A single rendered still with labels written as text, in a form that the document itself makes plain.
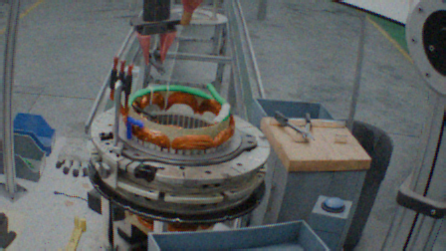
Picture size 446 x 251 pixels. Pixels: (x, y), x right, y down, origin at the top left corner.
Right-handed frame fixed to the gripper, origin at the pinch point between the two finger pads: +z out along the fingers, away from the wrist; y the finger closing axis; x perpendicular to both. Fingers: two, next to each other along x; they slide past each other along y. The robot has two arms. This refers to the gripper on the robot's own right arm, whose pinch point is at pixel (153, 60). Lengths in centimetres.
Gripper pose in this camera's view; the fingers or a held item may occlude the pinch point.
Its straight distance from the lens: 128.2
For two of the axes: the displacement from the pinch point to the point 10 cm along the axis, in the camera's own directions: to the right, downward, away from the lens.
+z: -0.2, 9.1, 4.1
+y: -9.5, 1.1, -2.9
